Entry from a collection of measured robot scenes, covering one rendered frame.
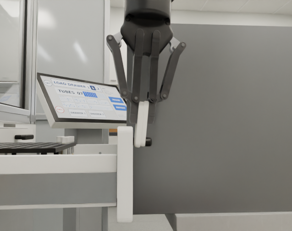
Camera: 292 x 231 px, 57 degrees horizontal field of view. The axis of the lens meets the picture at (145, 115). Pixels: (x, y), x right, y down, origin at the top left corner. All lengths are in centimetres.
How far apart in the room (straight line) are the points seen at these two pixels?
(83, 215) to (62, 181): 112
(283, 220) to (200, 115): 26
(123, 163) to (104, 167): 3
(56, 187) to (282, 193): 45
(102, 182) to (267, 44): 45
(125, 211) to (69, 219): 116
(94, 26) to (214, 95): 170
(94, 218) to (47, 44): 131
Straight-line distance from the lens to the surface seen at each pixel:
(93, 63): 209
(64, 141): 48
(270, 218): 61
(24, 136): 77
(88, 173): 33
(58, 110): 123
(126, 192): 31
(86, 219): 146
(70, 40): 216
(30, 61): 100
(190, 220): 55
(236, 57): 59
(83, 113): 129
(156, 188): 54
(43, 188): 34
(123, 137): 31
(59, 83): 139
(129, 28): 44
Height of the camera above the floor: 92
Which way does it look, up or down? 3 degrees up
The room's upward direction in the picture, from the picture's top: straight up
